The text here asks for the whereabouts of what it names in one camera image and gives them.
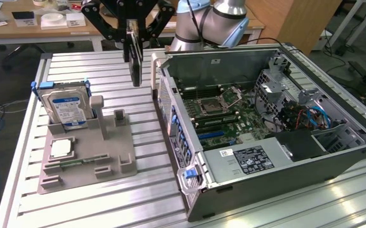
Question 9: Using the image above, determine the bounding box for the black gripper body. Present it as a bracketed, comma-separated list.
[98, 0, 160, 21]

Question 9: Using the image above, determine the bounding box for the green graphics card black cooler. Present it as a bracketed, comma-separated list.
[125, 18, 144, 87]

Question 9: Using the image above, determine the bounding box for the plain white box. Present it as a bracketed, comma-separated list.
[65, 13, 86, 27]

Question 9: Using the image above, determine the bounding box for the flat white box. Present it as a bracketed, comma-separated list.
[39, 20, 67, 30]

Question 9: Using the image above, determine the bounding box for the white box black lid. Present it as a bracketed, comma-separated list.
[11, 11, 37, 27]

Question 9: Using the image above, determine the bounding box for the black office chair base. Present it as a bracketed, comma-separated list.
[0, 42, 45, 71]

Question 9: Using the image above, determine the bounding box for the silver socket cover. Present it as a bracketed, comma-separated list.
[218, 85, 244, 106]

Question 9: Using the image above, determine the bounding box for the CPU socket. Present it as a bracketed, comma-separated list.
[197, 97, 222, 114]

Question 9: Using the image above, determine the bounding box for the wooden cabinet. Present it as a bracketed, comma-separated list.
[257, 0, 343, 55]

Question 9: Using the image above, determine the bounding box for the silver drive cage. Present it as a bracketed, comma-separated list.
[252, 68, 289, 114]

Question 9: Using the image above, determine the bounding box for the blue expansion slot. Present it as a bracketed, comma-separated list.
[197, 131, 225, 141]

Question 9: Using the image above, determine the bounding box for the green motherboard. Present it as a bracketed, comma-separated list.
[176, 84, 273, 151]

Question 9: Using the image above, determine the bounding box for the grey parts rack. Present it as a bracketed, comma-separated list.
[35, 95, 138, 196]

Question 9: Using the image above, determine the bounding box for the silver CPU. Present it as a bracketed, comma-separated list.
[49, 140, 73, 158]

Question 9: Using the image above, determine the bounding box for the green RAM stick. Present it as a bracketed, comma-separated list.
[58, 158, 97, 168]

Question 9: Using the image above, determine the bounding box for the blue case latch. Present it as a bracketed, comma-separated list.
[184, 167, 200, 181]

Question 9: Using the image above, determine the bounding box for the silver power supply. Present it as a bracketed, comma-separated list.
[200, 139, 293, 189]

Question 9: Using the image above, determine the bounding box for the black open PC case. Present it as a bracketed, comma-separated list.
[149, 42, 366, 223]

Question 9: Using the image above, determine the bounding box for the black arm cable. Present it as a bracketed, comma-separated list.
[201, 37, 297, 52]

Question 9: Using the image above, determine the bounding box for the hard disk blue bracket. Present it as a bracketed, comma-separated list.
[30, 79, 98, 131]

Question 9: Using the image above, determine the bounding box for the white floor cable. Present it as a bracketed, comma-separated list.
[0, 99, 27, 115]

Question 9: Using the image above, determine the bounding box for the black cable bundle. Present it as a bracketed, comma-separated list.
[253, 90, 299, 133]

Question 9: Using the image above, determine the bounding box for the white desk frame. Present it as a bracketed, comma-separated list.
[324, 0, 366, 65]

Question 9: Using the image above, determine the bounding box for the blue wire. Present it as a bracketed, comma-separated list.
[307, 105, 332, 131]

